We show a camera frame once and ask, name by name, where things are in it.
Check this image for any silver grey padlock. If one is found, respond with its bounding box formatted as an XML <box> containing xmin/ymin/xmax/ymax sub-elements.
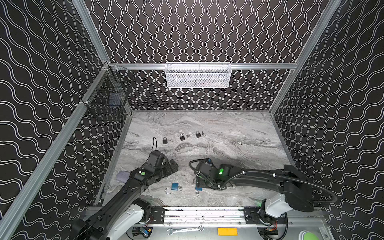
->
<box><xmin>196</xmin><ymin>131</ymin><xmax>206</xmax><ymax>138</ymax></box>

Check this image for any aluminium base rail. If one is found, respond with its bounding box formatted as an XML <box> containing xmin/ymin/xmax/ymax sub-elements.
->
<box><xmin>80</xmin><ymin>206</ymin><xmax>328</xmax><ymax>226</ymax></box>

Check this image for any blue padlock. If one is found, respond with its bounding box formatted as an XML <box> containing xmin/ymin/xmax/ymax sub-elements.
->
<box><xmin>165</xmin><ymin>183</ymin><xmax>183</xmax><ymax>195</ymax></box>
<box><xmin>193</xmin><ymin>177</ymin><xmax>203</xmax><ymax>197</ymax></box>

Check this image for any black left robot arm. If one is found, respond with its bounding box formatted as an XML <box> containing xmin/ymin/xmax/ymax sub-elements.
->
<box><xmin>69</xmin><ymin>150</ymin><xmax>179</xmax><ymax>240</ymax></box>

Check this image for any yellow label plate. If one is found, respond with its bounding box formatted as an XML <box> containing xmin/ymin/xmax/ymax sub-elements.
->
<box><xmin>218</xmin><ymin>228</ymin><xmax>238</xmax><ymax>237</ymax></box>

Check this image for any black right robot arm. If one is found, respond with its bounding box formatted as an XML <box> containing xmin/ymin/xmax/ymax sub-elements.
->
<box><xmin>189</xmin><ymin>159</ymin><xmax>314</xmax><ymax>219</ymax></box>

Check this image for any white wire mesh basket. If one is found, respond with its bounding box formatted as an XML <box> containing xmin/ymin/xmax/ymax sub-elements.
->
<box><xmin>165</xmin><ymin>62</ymin><xmax>232</xmax><ymax>89</ymax></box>

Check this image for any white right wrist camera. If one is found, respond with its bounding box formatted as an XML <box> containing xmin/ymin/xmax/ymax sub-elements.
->
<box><xmin>205</xmin><ymin>158</ymin><xmax>213</xmax><ymax>165</ymax></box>

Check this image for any black padlock with key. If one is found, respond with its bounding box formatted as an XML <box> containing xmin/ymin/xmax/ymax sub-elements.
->
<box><xmin>162</xmin><ymin>137</ymin><xmax>173</xmax><ymax>145</ymax></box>

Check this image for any dark padlock with keyring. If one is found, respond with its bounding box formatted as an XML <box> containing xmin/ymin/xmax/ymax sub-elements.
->
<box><xmin>180</xmin><ymin>134</ymin><xmax>190</xmax><ymax>141</ymax></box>

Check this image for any silver open-end wrench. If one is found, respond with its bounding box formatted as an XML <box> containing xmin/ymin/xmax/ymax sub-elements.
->
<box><xmin>167</xmin><ymin>226</ymin><xmax>205</xmax><ymax>236</ymax></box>

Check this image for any grey cloth pad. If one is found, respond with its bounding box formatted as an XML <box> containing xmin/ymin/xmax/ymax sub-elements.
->
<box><xmin>116</xmin><ymin>171</ymin><xmax>131</xmax><ymax>184</ymax></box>

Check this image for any black wire mesh basket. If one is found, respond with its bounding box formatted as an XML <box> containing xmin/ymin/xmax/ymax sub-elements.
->
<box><xmin>81</xmin><ymin>62</ymin><xmax>132</xmax><ymax>122</ymax></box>

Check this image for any green round button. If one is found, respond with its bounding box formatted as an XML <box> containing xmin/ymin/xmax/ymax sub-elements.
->
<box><xmin>299</xmin><ymin>231</ymin><xmax>319</xmax><ymax>240</ymax></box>

